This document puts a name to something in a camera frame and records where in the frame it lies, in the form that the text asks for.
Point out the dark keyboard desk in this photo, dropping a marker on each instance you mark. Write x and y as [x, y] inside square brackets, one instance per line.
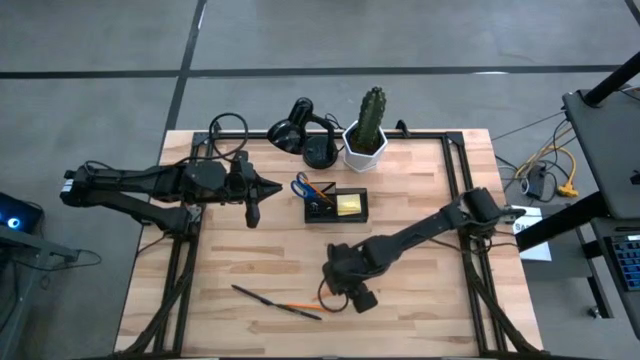
[615, 305]

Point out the black round pole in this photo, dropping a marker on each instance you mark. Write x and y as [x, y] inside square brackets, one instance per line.
[612, 80]

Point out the black table leg beam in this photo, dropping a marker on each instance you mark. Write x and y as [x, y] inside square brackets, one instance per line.
[560, 222]

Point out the black pen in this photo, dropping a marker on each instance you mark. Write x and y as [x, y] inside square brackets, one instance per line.
[252, 294]
[300, 312]

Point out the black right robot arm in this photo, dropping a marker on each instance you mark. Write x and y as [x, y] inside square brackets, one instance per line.
[420, 230]

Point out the black power adapter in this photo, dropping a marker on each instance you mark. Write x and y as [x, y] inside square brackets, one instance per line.
[537, 182]

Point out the green cactus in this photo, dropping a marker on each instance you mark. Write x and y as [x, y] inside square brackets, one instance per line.
[371, 115]

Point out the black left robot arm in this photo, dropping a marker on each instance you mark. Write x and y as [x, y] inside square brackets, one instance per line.
[130, 180]

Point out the black aluminium table frame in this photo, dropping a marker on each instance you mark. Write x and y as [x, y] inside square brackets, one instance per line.
[415, 135]

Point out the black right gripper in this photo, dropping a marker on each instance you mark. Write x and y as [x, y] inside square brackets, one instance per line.
[347, 270]

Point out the black side stand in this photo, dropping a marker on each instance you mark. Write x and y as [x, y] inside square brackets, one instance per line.
[30, 245]

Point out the white paper sheet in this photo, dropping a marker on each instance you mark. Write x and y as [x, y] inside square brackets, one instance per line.
[537, 247]

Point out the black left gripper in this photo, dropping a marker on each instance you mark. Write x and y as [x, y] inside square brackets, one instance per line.
[245, 185]

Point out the blue-lit computer case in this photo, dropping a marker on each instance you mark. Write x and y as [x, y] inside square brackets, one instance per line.
[17, 212]

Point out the black mesh desk organizer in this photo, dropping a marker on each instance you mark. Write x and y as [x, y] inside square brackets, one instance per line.
[365, 207]

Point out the grey side table top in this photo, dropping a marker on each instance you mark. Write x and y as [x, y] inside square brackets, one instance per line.
[610, 150]

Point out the black desk lamp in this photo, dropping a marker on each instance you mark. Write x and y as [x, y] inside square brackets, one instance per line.
[320, 150]

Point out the white hexagonal plant pot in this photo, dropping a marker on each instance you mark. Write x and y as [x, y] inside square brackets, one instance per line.
[362, 162]

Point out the yellow sticky notes pad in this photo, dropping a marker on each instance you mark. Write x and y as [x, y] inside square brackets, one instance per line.
[350, 205]

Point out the backlit keyboard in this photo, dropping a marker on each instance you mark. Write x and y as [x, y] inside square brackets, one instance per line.
[627, 262]

